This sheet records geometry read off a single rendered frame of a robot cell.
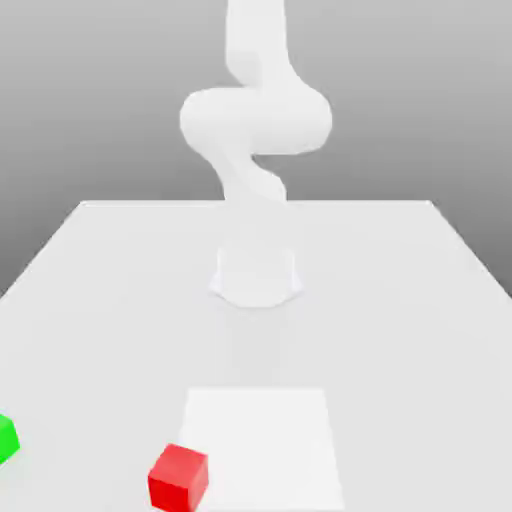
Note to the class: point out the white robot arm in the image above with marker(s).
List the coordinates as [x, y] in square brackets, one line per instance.
[256, 120]

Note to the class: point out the small red cube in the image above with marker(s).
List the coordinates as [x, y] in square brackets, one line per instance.
[178, 478]

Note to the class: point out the small green cube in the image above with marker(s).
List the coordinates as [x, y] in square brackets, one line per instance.
[7, 438]

